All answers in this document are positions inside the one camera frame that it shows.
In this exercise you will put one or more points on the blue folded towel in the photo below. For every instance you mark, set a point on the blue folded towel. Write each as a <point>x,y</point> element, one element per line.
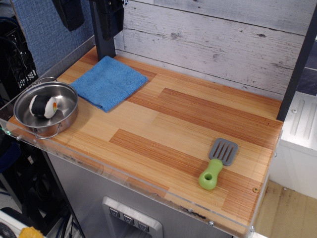
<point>108,83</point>

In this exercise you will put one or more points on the dark grey post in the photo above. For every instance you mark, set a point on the dark grey post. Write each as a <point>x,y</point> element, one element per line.
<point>299,67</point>
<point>104,48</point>

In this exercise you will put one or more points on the blue fabric panel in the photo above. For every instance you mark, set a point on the blue fabric panel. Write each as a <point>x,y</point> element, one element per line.
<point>53,47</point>

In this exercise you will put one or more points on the black plastic crate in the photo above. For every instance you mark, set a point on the black plastic crate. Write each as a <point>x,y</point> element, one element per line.
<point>17,68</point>

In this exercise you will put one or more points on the clear acrylic table guard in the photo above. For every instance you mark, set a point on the clear acrylic table guard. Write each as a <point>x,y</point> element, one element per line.
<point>148,154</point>

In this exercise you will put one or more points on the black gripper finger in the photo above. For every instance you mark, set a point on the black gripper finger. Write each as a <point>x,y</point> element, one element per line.
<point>70,12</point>
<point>111,15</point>

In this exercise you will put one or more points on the green handled grey spatula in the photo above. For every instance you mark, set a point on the green handled grey spatula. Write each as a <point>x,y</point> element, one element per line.
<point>222,154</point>

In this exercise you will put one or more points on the dark grey left post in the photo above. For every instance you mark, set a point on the dark grey left post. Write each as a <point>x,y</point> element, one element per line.
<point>104,48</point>

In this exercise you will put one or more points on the plush sushi roll toy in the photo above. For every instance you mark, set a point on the plush sushi roll toy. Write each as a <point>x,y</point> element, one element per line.
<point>42,106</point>

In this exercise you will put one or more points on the stainless steel pot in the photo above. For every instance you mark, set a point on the stainless steel pot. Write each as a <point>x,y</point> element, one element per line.
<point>67,109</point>

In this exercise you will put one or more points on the dark grey right post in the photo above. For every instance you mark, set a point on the dark grey right post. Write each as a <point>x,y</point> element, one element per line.
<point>299,67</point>

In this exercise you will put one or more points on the white toy sink counter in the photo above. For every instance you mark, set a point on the white toy sink counter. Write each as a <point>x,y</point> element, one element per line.
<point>294,164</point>

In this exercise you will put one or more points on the yellow object bottom left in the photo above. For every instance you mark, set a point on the yellow object bottom left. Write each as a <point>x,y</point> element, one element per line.
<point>30,232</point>

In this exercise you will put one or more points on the silver dispenser button panel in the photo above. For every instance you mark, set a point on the silver dispenser button panel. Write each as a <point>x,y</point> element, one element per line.
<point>126,222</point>

